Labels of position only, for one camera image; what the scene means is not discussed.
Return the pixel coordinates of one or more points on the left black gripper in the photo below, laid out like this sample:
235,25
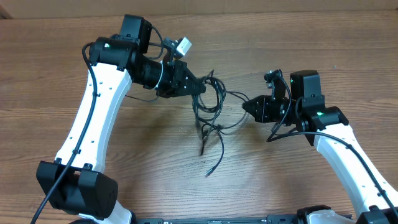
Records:
176,79

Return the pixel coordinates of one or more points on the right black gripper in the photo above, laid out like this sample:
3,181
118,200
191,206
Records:
270,109

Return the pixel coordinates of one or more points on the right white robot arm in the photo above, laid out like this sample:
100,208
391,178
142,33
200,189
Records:
297,108

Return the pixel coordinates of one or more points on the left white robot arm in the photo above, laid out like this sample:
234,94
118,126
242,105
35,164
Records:
75,181

